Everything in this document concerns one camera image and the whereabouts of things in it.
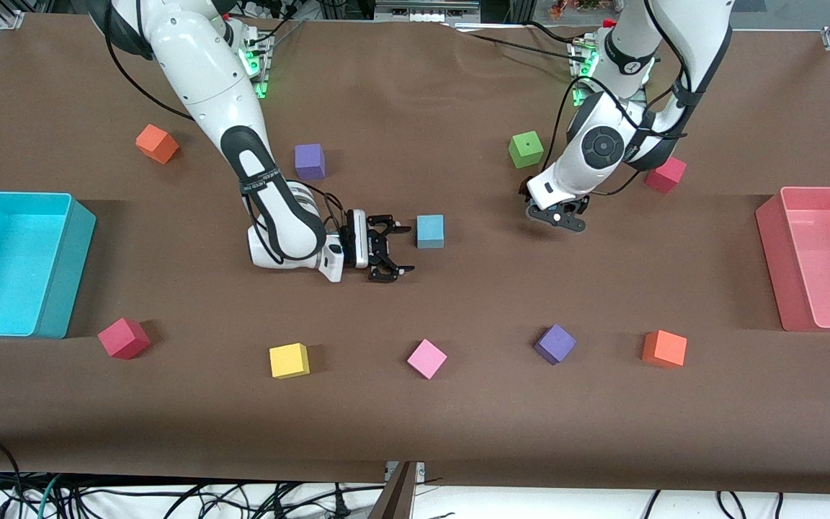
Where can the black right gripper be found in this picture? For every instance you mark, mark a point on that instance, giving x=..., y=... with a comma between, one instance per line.
x=375, y=249

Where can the grey power strip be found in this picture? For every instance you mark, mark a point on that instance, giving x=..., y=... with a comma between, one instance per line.
x=422, y=10

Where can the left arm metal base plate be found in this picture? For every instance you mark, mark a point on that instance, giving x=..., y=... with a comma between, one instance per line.
x=579, y=97

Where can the metal clamp bracket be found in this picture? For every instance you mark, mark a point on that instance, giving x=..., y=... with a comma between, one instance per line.
x=419, y=470

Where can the brown table cloth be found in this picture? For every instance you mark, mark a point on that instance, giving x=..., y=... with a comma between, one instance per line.
x=458, y=418

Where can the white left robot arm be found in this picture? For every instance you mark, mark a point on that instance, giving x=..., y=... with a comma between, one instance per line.
x=638, y=21

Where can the cyan plastic bin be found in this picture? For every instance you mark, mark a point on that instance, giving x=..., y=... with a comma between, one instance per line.
x=4, y=274

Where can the aluminium frame bracket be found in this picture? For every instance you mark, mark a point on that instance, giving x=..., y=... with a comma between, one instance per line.
x=11, y=18

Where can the yellow foam block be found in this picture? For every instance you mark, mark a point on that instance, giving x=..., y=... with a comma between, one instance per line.
x=289, y=361

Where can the green foam block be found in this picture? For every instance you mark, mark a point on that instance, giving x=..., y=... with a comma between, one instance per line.
x=527, y=151

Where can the pink foam block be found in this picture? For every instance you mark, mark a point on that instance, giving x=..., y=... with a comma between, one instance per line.
x=426, y=359

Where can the red foam block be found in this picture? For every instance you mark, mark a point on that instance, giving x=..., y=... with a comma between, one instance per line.
x=124, y=339
x=669, y=177

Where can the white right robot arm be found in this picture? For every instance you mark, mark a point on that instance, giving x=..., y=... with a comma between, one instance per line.
x=199, y=72

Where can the orange foam block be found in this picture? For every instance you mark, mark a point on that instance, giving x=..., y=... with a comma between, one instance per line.
x=664, y=349
x=157, y=144

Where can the pink plastic bin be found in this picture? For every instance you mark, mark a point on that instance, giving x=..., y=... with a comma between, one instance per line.
x=826, y=274

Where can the light blue foam block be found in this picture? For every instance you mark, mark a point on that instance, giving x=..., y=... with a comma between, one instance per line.
x=430, y=232

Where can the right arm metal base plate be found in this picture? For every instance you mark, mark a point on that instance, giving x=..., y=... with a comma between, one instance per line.
x=264, y=86

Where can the purple foam block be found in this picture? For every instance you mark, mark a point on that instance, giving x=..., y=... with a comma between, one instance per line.
x=310, y=162
x=555, y=344

